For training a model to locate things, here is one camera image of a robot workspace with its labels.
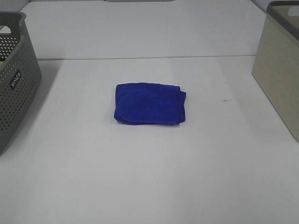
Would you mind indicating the blue towel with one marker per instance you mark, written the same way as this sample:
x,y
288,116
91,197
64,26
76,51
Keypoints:
x,y
148,103

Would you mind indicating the beige plastic storage basket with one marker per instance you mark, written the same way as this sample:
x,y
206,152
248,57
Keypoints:
x,y
276,65

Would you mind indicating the grey perforated plastic basket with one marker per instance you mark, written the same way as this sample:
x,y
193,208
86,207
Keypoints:
x,y
20,75

